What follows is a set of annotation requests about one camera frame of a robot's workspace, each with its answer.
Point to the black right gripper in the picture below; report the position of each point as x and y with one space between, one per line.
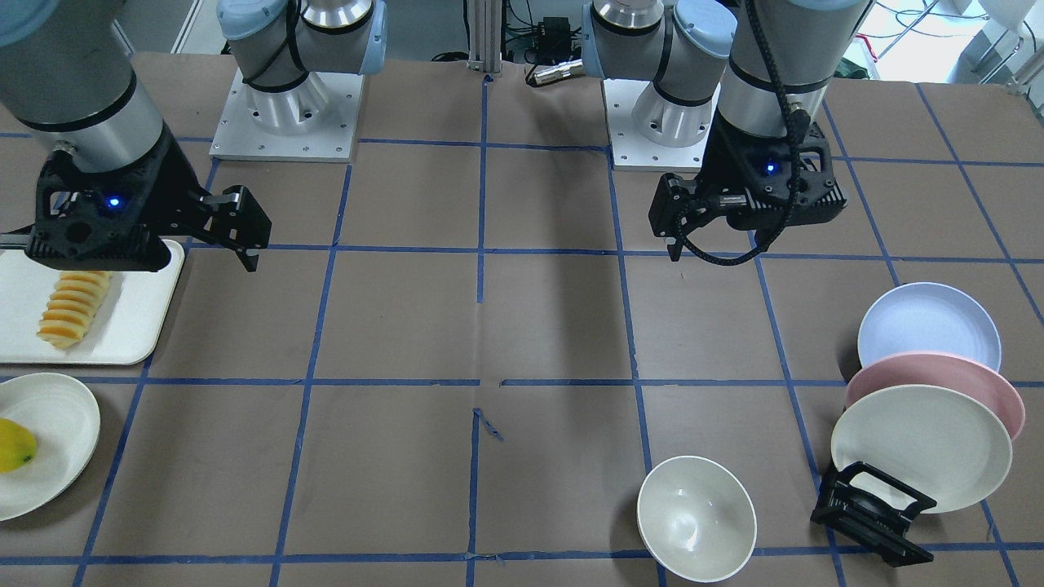
170 194

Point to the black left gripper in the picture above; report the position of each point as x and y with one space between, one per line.
728 167

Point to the blue plate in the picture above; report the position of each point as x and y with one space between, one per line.
928 316

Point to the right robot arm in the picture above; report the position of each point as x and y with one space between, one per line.
68 79

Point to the cream round plate with lemon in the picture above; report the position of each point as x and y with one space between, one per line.
63 415

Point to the pink plate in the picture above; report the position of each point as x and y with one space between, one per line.
954 372

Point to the cream plate in rack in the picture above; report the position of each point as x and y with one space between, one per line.
942 443

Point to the white rectangular tray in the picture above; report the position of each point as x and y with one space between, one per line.
124 331

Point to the cream bowl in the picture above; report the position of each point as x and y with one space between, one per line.
696 519

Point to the yellow lemon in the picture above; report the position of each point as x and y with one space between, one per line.
19 445

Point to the black dish rack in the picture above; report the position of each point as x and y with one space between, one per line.
867 519

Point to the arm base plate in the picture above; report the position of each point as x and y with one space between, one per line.
644 139
315 122

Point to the aluminium frame post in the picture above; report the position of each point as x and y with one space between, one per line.
485 35

